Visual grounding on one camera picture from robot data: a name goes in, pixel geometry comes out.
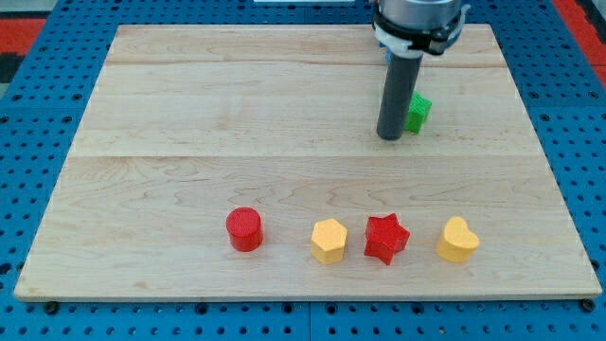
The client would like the red star block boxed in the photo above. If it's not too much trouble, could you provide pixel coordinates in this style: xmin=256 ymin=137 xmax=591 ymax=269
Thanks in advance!
xmin=364 ymin=213 xmax=411 ymax=266

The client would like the red cylinder block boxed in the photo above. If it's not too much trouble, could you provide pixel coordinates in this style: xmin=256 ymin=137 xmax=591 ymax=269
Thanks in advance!
xmin=225 ymin=206 xmax=263 ymax=252

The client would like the yellow hexagon block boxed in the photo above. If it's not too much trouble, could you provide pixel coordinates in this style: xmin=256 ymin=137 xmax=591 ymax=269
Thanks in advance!
xmin=311 ymin=219 xmax=348 ymax=265

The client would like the light wooden board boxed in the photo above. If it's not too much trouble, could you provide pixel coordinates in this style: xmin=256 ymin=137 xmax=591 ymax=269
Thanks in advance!
xmin=14 ymin=24 xmax=602 ymax=302

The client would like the yellow heart block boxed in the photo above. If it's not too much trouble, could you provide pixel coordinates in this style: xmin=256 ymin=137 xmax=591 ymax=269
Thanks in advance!
xmin=436 ymin=216 xmax=480 ymax=263

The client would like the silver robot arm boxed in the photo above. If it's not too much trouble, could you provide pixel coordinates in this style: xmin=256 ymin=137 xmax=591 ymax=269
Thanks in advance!
xmin=372 ymin=0 xmax=471 ymax=141

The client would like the green star block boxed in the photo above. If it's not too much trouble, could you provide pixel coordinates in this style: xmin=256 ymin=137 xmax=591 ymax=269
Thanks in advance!
xmin=404 ymin=92 xmax=433 ymax=134

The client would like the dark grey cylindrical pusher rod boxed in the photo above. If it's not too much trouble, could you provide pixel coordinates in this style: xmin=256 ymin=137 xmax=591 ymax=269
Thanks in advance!
xmin=376 ymin=51 xmax=423 ymax=141

